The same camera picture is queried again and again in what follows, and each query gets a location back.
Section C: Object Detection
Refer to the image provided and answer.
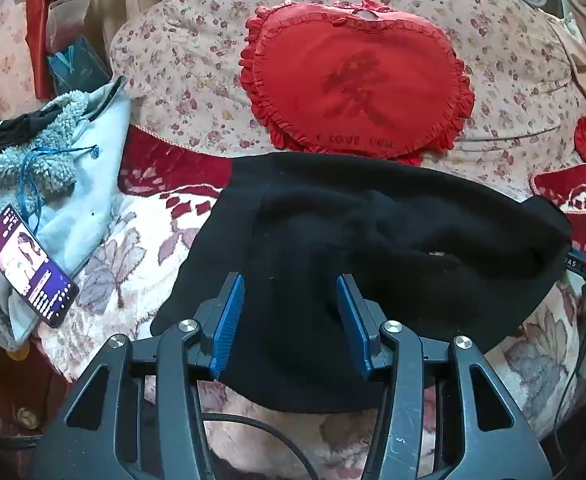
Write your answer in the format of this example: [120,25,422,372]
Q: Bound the light blue fleece jacket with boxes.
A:
[0,76,134,353]

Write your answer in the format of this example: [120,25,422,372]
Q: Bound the teal box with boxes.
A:
[47,42,108,101]

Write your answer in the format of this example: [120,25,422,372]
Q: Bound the black pants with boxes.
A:
[150,152,574,416]

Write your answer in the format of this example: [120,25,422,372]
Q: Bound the beige cloth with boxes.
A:
[548,0,586,111]

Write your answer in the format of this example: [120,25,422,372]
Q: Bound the red and white blanket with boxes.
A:
[38,125,586,480]

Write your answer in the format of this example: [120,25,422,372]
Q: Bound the large red heart pillow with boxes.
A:
[239,0,475,167]

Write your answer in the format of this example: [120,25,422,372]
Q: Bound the blue drawstring cord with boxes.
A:
[17,145,100,221]

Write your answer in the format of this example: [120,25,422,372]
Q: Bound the smartphone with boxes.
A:
[0,204,80,328]

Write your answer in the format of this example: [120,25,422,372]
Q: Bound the thin black cable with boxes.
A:
[553,327,586,456]

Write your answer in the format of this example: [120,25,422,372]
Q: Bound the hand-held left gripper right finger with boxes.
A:
[335,274,556,480]

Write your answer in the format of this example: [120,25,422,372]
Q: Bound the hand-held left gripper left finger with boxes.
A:
[30,272,245,480]

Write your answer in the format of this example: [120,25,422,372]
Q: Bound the floral quilt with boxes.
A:
[109,0,586,201]

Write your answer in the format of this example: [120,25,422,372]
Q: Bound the black cloth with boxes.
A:
[0,107,61,168]

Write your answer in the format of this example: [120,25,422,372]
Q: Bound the red bag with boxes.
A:
[24,0,66,101]

